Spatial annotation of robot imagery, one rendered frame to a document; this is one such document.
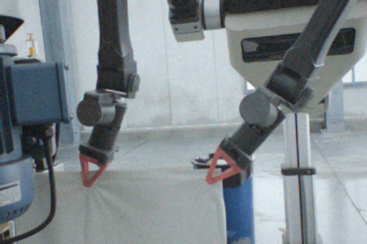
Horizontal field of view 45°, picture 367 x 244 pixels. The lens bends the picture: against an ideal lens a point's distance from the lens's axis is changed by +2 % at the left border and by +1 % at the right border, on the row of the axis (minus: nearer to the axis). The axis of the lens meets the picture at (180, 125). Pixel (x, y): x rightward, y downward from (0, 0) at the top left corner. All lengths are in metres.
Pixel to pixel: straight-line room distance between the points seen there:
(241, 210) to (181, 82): 6.14
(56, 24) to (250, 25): 8.64
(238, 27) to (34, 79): 0.72
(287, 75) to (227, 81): 8.08
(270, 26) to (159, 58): 8.00
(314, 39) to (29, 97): 0.49
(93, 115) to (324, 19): 0.46
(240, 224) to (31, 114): 2.67
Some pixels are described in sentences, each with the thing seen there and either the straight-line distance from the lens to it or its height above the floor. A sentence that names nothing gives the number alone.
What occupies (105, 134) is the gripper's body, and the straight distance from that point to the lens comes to 0.95.
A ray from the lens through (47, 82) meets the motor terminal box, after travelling 0.64.
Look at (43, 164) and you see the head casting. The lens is 1.14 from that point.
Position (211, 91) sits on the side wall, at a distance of 8.97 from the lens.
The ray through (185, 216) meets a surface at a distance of 0.93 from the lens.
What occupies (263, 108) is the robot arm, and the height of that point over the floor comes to 1.20.
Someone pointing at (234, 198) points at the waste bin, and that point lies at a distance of 3.12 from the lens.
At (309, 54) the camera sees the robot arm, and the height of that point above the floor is 1.29.
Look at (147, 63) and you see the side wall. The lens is 9.23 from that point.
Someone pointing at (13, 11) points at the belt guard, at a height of 1.37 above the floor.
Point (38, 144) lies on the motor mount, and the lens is 0.73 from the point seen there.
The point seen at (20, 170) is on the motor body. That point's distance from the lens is 0.66.
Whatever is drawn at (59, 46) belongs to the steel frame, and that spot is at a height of 2.11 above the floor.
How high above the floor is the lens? 1.27
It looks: 6 degrees down
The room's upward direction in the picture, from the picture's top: 4 degrees counter-clockwise
